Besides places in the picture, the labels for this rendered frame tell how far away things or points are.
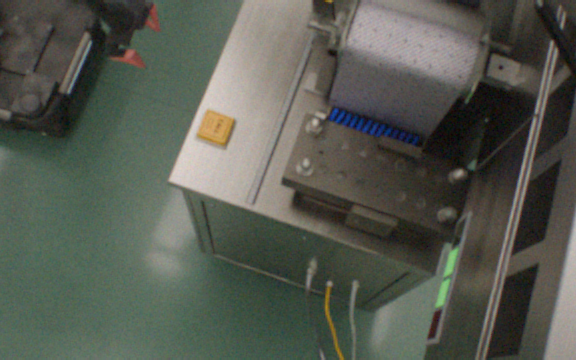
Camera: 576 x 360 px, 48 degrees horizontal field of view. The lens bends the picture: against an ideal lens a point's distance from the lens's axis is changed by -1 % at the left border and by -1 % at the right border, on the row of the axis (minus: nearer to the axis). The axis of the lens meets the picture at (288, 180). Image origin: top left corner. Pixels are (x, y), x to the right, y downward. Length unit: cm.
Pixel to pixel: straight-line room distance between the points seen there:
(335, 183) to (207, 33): 145
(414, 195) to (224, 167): 45
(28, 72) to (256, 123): 109
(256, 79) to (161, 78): 107
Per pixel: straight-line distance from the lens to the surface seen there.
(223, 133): 155
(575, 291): 80
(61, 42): 252
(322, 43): 142
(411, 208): 142
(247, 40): 168
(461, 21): 139
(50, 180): 258
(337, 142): 144
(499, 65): 130
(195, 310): 238
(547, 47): 119
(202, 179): 154
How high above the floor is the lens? 236
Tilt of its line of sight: 72 degrees down
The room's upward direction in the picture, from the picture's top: 12 degrees clockwise
